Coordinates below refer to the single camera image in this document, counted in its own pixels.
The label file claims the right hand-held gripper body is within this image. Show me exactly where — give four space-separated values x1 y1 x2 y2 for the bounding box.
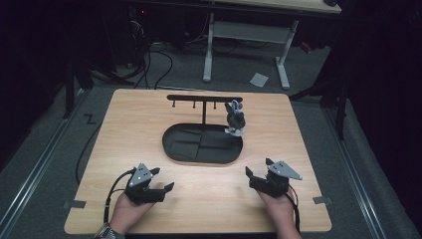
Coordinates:
250 160 303 198

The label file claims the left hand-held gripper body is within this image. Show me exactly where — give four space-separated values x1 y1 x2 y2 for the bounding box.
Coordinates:
124 162 166 205

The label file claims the black hook rack with tray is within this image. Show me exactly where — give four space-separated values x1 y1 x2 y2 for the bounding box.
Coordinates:
161 94 244 164

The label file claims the black and white plush keychain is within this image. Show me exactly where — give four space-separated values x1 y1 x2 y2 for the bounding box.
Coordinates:
224 99 247 137

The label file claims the person's right hand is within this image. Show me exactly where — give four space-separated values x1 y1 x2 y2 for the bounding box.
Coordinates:
258 191 298 233

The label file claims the person's left hand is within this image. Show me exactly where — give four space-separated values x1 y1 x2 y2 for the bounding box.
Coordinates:
110 192 155 232

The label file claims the silver wristwatch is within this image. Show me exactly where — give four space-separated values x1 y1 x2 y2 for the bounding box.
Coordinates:
94 222 125 239

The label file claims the grey paper sheet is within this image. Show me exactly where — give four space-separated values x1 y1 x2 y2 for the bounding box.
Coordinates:
249 72 270 89

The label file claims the black metal stand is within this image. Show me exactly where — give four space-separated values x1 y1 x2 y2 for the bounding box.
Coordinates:
288 66 350 140
62 58 133 120

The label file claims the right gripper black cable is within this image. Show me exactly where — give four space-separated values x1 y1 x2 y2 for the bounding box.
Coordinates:
284 185 302 233

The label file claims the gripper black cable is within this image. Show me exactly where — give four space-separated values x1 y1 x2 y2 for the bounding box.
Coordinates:
284 185 302 233
103 168 137 224

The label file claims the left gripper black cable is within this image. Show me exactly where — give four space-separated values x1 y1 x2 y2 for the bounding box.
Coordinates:
103 168 137 224

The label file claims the thin black floor cable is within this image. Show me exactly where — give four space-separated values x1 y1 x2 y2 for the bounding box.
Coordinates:
75 122 103 185

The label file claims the aluminium floor rail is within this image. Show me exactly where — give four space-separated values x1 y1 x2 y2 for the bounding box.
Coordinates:
322 106 388 239
0 89 87 235

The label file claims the bundle of black floor cables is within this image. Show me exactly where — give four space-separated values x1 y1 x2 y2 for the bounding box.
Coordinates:
130 19 174 90

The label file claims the desk with white metal frame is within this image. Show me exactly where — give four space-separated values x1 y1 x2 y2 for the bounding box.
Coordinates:
125 0 342 91

